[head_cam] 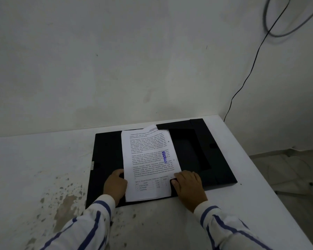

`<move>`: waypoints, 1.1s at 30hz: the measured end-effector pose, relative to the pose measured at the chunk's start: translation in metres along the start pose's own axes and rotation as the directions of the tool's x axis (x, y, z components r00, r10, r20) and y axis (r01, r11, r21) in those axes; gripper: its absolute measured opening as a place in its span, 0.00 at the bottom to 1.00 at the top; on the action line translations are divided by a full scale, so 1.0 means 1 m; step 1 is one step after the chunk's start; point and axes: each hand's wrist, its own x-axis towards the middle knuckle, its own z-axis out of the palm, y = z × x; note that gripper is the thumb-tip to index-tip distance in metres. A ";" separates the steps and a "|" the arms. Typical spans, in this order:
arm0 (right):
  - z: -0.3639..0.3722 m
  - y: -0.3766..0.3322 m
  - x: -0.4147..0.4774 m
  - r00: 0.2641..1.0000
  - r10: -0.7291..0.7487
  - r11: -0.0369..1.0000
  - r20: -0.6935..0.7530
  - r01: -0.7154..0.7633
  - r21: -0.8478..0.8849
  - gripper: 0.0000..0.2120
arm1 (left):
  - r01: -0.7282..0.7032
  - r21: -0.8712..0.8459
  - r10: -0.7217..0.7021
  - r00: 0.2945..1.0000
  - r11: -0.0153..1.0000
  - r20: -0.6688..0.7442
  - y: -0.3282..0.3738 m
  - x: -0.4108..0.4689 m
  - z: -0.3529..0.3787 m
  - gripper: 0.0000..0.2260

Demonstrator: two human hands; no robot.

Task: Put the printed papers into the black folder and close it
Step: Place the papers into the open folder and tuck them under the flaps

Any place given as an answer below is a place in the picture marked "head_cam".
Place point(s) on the black document folder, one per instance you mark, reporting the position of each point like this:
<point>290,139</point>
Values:
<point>198,153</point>

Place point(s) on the person's right hand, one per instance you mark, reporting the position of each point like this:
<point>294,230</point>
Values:
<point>190,191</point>

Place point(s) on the printed white paper sheet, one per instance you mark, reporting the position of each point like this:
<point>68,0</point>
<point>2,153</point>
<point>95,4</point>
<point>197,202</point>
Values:
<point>148,164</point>
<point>151,128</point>

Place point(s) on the person's left fingers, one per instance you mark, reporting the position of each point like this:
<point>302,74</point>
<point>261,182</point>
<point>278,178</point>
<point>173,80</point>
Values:
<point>119,173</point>

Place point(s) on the person's left forearm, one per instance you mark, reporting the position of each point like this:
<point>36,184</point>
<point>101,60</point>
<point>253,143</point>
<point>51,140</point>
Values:
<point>86,226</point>

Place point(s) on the person's left hand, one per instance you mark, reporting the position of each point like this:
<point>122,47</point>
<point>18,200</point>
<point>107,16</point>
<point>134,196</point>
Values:
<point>114,188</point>

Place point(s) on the person's right forearm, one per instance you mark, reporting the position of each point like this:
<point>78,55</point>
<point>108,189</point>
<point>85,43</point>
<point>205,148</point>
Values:
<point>224,229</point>

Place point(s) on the person's right thumb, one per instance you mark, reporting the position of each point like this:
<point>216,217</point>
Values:
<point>175,185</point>

